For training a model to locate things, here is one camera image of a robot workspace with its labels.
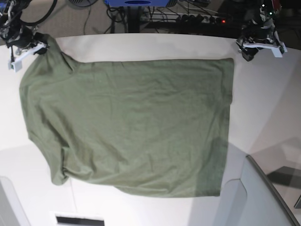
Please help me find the grey table leg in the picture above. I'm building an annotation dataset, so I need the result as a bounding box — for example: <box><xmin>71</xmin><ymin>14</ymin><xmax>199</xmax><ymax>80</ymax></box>
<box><xmin>127</xmin><ymin>6</ymin><xmax>142</xmax><ymax>33</ymax></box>

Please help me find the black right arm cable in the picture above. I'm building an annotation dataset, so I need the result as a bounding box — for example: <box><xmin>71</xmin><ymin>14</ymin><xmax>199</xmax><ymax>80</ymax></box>
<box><xmin>18</xmin><ymin>0</ymin><xmax>58</xmax><ymax>26</ymax></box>

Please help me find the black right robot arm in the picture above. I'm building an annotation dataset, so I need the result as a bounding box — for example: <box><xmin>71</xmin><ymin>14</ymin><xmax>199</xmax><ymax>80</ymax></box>
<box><xmin>0</xmin><ymin>0</ymin><xmax>57</xmax><ymax>49</ymax></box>

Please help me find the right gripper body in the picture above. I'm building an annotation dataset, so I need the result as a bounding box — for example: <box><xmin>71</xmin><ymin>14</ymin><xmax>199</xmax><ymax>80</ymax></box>
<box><xmin>0</xmin><ymin>24</ymin><xmax>47</xmax><ymax>51</ymax></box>

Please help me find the green t-shirt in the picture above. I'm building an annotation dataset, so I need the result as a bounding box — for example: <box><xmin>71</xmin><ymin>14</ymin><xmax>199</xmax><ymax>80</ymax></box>
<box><xmin>19</xmin><ymin>36</ymin><xmax>234</xmax><ymax>198</ymax></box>

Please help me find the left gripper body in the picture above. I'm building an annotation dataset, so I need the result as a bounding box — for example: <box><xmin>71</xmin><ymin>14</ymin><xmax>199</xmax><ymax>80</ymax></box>
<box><xmin>237</xmin><ymin>19</ymin><xmax>280</xmax><ymax>61</ymax></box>

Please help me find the blue plastic bin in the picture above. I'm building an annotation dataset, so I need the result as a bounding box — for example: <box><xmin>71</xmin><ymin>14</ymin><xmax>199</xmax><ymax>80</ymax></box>
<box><xmin>104</xmin><ymin>0</ymin><xmax>169</xmax><ymax>7</ymax></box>

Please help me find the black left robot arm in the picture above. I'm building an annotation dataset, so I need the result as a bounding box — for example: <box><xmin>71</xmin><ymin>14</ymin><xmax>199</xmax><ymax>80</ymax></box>
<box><xmin>236</xmin><ymin>0</ymin><xmax>287</xmax><ymax>62</ymax></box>

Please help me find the black power strip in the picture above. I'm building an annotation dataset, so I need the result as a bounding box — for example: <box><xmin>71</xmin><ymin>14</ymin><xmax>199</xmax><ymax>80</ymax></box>
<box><xmin>150</xmin><ymin>11</ymin><xmax>221</xmax><ymax>24</ymax></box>

